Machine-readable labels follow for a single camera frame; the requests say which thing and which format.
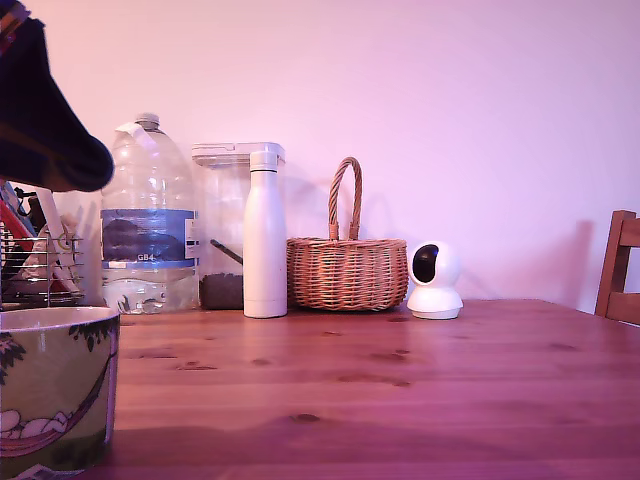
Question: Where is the clear jar with coffee beans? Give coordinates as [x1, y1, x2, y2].
[191, 141, 287, 311]

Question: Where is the white insulated bottle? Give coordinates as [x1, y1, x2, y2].
[242, 151, 289, 319]

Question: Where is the large clear water bottle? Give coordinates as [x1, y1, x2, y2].
[100, 112, 201, 316]

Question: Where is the wooden chair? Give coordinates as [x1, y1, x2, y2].
[594, 209, 640, 328]

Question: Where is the wicker basket with handle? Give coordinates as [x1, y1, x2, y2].
[286, 156, 410, 313]

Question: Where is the dark scoop handle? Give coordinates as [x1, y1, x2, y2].
[209, 238, 245, 267]

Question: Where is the small white round camera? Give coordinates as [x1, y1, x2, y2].
[405, 240, 465, 321]

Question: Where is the chrome wire rack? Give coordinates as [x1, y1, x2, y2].
[0, 219, 107, 308]

